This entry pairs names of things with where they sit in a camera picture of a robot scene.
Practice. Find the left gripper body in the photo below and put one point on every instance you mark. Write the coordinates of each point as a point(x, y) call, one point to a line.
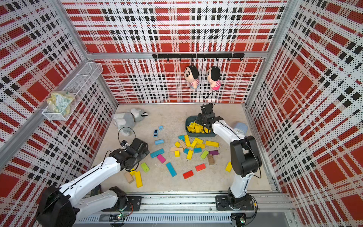
point(145, 152)

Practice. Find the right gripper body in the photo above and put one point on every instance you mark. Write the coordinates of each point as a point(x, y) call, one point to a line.
point(200, 119)

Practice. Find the long yellow block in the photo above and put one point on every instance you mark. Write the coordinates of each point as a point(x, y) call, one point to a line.
point(138, 179)
point(212, 144)

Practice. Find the yellow angled block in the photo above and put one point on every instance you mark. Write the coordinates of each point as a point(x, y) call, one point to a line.
point(187, 141)

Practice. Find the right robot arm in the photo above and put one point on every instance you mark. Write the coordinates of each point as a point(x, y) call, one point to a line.
point(244, 152)

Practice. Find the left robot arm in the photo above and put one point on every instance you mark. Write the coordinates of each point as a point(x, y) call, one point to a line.
point(64, 205)

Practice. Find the dark teal plastic bin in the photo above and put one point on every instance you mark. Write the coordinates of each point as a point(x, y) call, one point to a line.
point(192, 119)

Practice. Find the green block near-left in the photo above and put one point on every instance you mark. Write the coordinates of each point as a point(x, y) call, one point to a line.
point(145, 167)

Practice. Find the natural wood block near-left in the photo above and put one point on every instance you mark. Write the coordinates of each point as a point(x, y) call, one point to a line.
point(129, 177)

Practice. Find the long yellow block by bin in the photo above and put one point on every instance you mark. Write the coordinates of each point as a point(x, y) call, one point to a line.
point(212, 144)

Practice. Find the yellow block pile centre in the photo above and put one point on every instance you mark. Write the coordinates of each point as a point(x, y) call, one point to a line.
point(198, 143)

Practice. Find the light blue cylinder block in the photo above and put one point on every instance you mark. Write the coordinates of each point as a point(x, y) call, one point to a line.
point(158, 142)

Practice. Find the magenta block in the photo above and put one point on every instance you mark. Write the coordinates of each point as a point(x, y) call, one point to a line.
point(161, 158)

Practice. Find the grey plush husky toy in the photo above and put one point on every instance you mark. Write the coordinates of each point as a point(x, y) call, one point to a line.
point(126, 121)

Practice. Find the light blue alarm clock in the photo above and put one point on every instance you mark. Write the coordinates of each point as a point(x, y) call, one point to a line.
point(240, 127)

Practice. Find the purple block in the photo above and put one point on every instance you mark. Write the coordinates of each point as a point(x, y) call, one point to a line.
point(214, 152)

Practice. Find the light green block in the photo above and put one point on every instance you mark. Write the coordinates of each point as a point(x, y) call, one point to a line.
point(204, 154)

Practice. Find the natural wood long block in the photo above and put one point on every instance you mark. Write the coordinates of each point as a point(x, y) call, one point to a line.
point(172, 149)

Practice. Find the long teal block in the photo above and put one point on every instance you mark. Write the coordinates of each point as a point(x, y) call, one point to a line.
point(171, 169)

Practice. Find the brown wooden block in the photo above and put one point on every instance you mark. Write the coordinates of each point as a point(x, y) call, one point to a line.
point(211, 160)

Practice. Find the pink-shirt hanging plush doll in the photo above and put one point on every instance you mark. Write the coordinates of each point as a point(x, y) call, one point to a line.
point(213, 77)

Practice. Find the blue-shirt hanging plush doll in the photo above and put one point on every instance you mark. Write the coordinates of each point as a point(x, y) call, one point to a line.
point(191, 74)

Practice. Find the red block right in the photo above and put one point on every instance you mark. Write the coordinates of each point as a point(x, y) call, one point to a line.
point(200, 167)

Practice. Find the red block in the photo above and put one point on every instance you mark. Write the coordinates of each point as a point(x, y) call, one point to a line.
point(188, 174)
point(200, 167)

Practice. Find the red block left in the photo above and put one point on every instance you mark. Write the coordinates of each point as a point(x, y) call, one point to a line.
point(188, 174)

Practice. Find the yellow-green packet in basket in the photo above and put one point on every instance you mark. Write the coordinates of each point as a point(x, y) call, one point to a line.
point(59, 102)

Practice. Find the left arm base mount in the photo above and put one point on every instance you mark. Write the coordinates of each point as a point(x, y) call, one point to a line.
point(128, 203)

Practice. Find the black hook rail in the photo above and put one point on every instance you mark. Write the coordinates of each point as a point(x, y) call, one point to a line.
point(199, 56)

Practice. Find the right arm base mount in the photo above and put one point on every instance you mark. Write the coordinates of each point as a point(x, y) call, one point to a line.
point(230, 203)

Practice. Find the white wire wall basket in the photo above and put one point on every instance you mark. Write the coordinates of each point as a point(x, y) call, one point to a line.
point(79, 86)

